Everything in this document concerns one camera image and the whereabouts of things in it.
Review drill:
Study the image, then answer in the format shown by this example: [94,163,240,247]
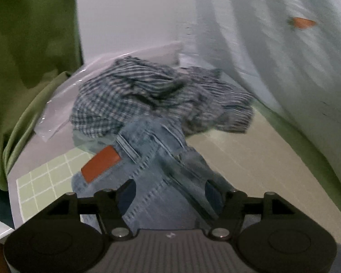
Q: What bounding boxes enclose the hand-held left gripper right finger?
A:
[204,180,297,241]

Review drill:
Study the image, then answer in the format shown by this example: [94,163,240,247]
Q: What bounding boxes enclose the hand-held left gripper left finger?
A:
[45,179,137,241]

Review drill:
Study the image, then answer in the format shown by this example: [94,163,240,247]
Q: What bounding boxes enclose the blue denim jeans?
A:
[71,116,236,231]

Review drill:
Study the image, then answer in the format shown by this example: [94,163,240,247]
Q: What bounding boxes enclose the green grid pattern mat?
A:
[16,108,341,273]

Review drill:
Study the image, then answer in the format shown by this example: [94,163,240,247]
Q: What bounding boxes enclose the pale teal garment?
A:
[72,129,117,152]

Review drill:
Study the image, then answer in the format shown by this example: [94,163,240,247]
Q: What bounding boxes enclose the blue white checked shirt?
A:
[70,56,255,140]

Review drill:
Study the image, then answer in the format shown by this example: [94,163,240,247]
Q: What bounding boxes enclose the clear plastic bag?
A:
[34,41,188,143]

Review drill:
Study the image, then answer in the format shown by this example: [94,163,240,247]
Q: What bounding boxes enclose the white carrot print quilt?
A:
[185,0,341,201]

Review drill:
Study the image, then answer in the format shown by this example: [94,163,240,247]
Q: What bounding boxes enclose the green curtain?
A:
[0,0,83,192]

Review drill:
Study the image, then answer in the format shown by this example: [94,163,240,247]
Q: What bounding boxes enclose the white board panel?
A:
[75,0,201,64]

